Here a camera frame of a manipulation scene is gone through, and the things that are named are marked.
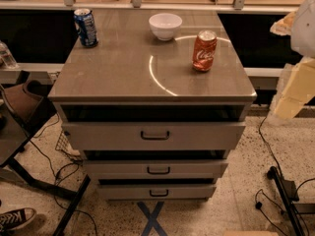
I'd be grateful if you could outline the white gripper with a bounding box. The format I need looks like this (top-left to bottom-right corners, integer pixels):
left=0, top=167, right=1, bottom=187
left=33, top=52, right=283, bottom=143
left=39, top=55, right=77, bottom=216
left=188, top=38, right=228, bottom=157
left=267, top=0, right=315, bottom=126

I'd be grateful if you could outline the red coke can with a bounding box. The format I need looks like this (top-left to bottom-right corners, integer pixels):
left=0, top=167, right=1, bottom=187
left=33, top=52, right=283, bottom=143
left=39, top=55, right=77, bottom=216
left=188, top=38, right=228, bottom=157
left=192, top=29, right=218, bottom=72

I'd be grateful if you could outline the white bowl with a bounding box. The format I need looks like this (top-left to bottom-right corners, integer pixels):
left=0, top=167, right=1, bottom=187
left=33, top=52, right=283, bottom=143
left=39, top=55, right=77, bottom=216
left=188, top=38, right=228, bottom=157
left=149, top=13, right=182, bottom=41

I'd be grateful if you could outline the blue pepsi can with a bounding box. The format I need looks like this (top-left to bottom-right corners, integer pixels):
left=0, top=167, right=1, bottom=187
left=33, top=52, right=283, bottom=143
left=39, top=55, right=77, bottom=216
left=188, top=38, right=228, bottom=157
left=74, top=8, right=98, bottom=47

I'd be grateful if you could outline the grey drawer cabinet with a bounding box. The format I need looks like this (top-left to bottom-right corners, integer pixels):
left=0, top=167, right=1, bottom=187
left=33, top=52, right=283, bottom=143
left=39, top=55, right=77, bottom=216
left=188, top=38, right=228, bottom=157
left=49, top=9, right=256, bottom=188

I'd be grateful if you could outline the blue tape cross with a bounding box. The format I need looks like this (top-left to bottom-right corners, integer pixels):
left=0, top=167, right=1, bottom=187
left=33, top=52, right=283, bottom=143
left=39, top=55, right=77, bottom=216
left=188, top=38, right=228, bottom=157
left=137, top=202, right=168, bottom=236

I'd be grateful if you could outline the top grey drawer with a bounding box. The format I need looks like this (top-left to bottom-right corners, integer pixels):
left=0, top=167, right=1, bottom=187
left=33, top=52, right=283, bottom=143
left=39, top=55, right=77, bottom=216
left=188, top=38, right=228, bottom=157
left=62, top=122, right=245, bottom=150

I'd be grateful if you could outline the grey drawer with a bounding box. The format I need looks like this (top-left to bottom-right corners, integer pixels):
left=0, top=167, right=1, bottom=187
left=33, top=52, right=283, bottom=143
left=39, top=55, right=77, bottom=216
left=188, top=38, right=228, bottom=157
left=84, top=159, right=227, bottom=180
left=97, top=184, right=217, bottom=201
left=62, top=122, right=245, bottom=150

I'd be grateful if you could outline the middle grey drawer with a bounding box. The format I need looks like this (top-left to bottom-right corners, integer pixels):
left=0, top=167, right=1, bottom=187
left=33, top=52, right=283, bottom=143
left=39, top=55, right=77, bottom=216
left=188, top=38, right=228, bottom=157
left=84, top=159, right=227, bottom=180

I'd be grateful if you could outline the bottom grey drawer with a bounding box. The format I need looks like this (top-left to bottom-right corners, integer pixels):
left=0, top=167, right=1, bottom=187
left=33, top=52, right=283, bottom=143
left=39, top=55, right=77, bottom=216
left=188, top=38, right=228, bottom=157
left=97, top=184, right=217, bottom=201

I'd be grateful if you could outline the brown chair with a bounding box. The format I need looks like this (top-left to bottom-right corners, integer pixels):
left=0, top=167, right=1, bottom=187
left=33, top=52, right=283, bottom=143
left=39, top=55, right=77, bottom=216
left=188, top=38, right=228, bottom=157
left=1, top=71, right=56, bottom=135

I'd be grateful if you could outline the clear plastic water bottle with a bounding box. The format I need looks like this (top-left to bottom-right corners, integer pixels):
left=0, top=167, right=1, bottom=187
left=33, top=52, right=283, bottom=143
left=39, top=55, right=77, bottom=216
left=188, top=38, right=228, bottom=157
left=0, top=40, right=19, bottom=69

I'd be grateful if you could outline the black and white sneaker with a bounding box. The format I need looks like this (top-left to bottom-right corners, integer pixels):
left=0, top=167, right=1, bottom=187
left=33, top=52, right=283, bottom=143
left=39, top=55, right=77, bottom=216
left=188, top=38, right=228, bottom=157
left=0, top=207, right=36, bottom=232

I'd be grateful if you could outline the black stand with cables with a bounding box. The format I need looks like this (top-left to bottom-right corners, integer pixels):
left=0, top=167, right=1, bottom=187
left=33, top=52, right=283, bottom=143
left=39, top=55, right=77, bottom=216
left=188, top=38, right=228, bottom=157
left=254, top=115, right=315, bottom=236

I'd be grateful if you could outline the black table leg frame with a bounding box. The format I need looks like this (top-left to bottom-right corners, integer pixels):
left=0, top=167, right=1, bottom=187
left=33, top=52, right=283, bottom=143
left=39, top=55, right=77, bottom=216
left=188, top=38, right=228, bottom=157
left=0, top=158, right=91, bottom=236

